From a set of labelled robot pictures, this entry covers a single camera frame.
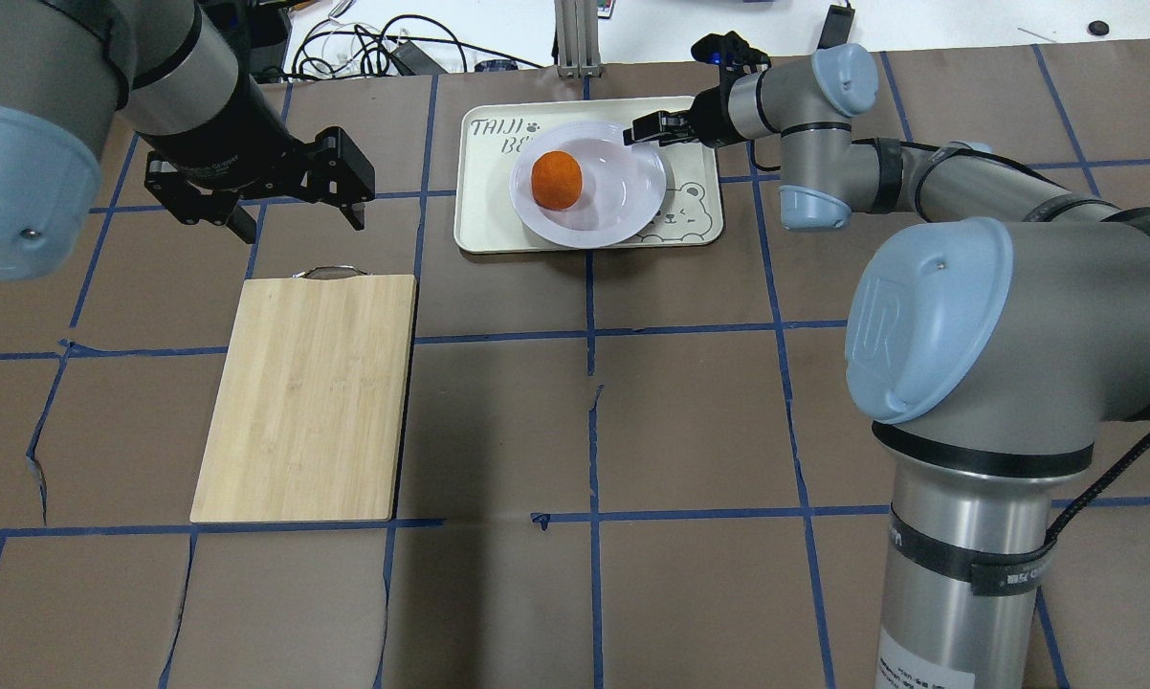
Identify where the black wide gripper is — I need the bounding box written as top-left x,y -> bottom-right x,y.
144,127 -> 375,245

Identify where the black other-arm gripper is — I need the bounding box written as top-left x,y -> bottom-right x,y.
623,32 -> 772,148

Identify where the white round plate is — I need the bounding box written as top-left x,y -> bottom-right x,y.
508,121 -> 668,248

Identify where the orange fruit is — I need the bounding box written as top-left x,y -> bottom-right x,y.
530,151 -> 584,210

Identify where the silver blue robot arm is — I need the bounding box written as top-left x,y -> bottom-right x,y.
623,33 -> 1150,688

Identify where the black power adapter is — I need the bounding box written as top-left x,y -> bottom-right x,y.
817,1 -> 854,51

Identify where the bamboo cutting board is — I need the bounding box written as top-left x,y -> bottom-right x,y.
190,274 -> 417,525

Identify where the aluminium profile post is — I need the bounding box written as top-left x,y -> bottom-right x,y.
553,0 -> 603,78

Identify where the black cables bundle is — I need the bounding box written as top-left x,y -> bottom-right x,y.
291,13 -> 547,82

